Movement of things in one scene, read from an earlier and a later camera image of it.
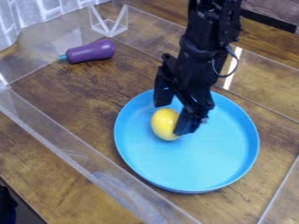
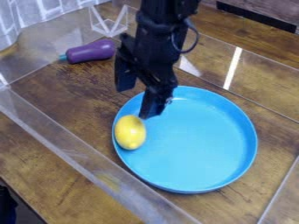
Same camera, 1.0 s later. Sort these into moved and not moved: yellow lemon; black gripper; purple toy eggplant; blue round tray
Moved: yellow lemon; black gripper
Not moved: purple toy eggplant; blue round tray
